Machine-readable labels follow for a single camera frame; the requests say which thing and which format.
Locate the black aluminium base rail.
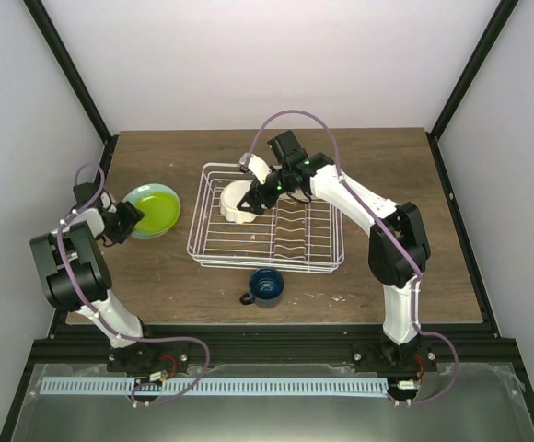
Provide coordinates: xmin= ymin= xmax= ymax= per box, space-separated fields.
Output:
xmin=29 ymin=324 xmax=520 ymax=375

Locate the white scalloped bowl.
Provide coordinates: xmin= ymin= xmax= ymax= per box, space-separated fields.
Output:
xmin=220 ymin=180 xmax=257 ymax=224

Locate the light blue slotted strip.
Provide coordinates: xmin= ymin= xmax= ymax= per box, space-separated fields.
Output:
xmin=40 ymin=377 xmax=389 ymax=398

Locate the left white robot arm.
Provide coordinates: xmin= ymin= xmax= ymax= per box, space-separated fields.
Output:
xmin=29 ymin=182 xmax=161 ymax=372

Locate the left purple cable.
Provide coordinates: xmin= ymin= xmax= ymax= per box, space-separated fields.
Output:
xmin=54 ymin=162 xmax=211 ymax=408

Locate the right black frame post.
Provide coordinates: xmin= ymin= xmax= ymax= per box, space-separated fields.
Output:
xmin=434 ymin=0 xmax=521 ymax=134

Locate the purple cable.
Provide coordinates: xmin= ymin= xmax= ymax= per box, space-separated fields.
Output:
xmin=54 ymin=162 xmax=211 ymax=408
xmin=243 ymin=109 xmax=460 ymax=408

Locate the pale green plate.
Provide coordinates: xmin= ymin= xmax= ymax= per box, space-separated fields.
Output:
xmin=122 ymin=183 xmax=181 ymax=239

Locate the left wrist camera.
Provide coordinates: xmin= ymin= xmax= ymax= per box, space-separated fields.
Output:
xmin=99 ymin=191 xmax=115 ymax=211

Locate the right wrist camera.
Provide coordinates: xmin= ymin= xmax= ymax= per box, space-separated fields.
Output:
xmin=238 ymin=152 xmax=272 ymax=184

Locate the white wire dish rack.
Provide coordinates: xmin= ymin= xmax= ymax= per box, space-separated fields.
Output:
xmin=187 ymin=162 xmax=344 ymax=273

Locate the lime green plate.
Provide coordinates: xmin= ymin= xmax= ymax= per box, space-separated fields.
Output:
xmin=134 ymin=192 xmax=180 ymax=236

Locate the left black frame post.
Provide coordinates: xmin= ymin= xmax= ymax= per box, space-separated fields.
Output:
xmin=21 ymin=0 xmax=113 ymax=145

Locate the black frame post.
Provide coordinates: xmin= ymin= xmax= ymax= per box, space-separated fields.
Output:
xmin=21 ymin=0 xmax=113 ymax=145
xmin=434 ymin=0 xmax=521 ymax=134

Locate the dark blue mug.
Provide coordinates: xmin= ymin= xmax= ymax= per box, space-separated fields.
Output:
xmin=239 ymin=267 xmax=284 ymax=308

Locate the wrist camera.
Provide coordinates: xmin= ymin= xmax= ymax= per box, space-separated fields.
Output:
xmin=99 ymin=191 xmax=115 ymax=211
xmin=238 ymin=152 xmax=272 ymax=184

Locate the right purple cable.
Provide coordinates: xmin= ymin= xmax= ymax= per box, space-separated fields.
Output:
xmin=243 ymin=109 xmax=460 ymax=408

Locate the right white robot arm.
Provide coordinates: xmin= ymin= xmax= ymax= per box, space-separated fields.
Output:
xmin=237 ymin=131 xmax=431 ymax=371

